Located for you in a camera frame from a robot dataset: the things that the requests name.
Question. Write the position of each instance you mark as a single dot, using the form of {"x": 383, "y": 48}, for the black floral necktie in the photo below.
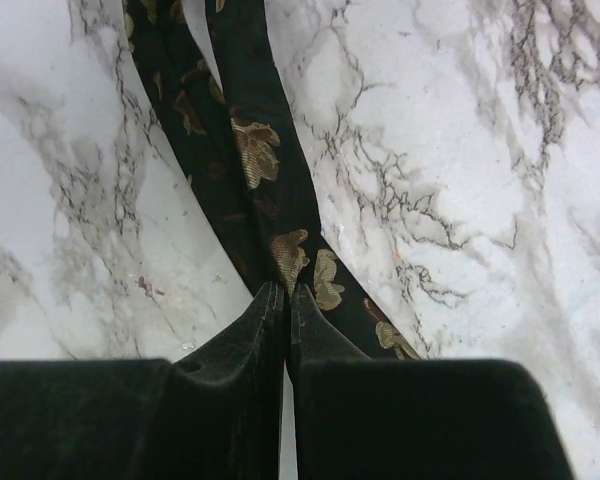
{"x": 229, "y": 124}

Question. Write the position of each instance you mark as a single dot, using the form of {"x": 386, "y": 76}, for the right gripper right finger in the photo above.
{"x": 360, "y": 418}

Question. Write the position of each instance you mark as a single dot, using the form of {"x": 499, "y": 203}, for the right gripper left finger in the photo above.
{"x": 215, "y": 414}

